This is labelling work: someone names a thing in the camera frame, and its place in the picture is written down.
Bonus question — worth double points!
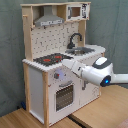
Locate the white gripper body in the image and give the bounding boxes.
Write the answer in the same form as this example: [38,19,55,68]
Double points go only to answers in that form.
[62,59,84,76]

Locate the oven door with handle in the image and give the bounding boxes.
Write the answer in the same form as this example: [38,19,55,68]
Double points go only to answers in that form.
[56,81,74,111]

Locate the white microwave door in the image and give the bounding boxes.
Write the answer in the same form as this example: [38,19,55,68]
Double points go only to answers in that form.
[66,3,90,21]

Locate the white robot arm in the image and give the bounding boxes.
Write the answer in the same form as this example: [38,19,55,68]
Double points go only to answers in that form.
[62,57,128,87]

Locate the wooden toy kitchen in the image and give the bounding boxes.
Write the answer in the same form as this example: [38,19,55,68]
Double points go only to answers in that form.
[22,2,105,128]

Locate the grey toy sink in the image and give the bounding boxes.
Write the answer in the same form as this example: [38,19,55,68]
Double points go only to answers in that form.
[66,47,94,56]

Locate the black toy faucet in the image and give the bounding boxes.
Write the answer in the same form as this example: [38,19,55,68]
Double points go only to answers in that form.
[67,33,82,49]

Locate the black stovetop red burners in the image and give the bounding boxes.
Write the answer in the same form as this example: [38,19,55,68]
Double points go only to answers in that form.
[34,53,70,66]

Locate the white dishwasher cabinet door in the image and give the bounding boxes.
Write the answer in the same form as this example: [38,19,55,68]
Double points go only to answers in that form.
[79,53,102,107]

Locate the grey range hood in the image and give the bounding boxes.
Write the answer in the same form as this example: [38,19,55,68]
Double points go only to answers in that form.
[35,5,64,27]

